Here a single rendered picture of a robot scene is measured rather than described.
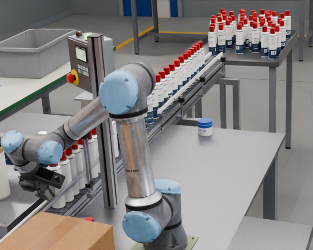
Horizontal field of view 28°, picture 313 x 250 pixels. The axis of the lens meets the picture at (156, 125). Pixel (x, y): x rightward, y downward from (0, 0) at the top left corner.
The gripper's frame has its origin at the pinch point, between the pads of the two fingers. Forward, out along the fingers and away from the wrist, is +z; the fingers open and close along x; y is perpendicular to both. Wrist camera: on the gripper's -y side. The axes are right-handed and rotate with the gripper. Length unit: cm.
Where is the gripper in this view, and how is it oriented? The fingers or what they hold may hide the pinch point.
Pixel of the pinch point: (53, 198)
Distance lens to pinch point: 230.8
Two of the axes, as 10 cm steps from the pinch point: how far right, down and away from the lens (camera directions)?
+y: -9.3, -0.8, 3.6
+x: -2.8, 7.7, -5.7
